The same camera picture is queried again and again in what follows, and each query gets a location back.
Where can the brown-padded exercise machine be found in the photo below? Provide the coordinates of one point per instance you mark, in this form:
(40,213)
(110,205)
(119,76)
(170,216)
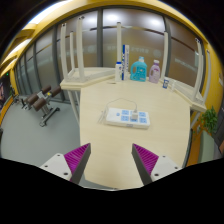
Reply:
(40,101)

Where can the purple detergent bottle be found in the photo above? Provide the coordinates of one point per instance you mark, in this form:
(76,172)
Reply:
(154,73)

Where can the tall blue white box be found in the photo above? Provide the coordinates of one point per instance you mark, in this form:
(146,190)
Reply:
(125,61)

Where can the small blue white can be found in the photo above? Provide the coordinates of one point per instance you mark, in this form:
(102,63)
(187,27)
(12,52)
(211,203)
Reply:
(165,83)

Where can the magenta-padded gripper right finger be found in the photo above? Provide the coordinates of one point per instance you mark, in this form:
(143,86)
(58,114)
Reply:
(146,160)

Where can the teal detergent bottle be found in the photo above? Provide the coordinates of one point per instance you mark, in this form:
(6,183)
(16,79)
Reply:
(138,71)

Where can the upturned white-legged table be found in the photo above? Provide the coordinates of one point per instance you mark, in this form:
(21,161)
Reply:
(86,78)
(186,93)

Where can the white charger block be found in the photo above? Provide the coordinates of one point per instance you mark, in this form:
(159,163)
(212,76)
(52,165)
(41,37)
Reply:
(134,116)

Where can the small white bottle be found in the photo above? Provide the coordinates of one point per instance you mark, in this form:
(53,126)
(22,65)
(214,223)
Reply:
(118,72)

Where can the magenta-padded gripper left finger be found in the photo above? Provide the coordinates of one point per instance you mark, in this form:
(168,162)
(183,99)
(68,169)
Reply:
(76,160)

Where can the green potted plant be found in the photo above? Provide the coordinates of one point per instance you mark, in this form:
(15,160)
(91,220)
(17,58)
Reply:
(209,120)

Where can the small clear cup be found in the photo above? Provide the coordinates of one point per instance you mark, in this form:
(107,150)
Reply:
(172,85)

